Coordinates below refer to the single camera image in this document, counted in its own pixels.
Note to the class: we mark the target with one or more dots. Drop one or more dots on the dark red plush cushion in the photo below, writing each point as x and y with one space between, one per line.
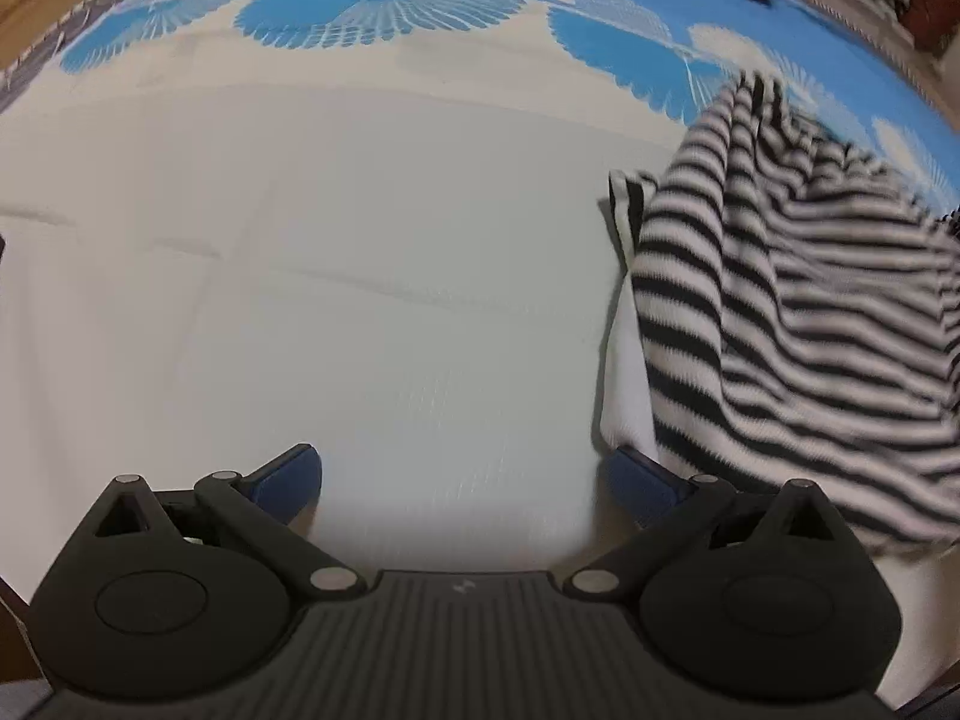
934 4

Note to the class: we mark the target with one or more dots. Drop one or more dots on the blue white printed bed sheet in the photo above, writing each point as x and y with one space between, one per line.
375 240

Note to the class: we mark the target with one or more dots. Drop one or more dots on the black white striped hoodie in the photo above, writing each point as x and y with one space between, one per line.
795 300

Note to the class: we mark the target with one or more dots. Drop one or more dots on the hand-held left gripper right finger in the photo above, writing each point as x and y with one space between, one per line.
645 484

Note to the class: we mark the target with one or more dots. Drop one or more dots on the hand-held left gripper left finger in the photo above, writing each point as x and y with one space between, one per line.
289 476

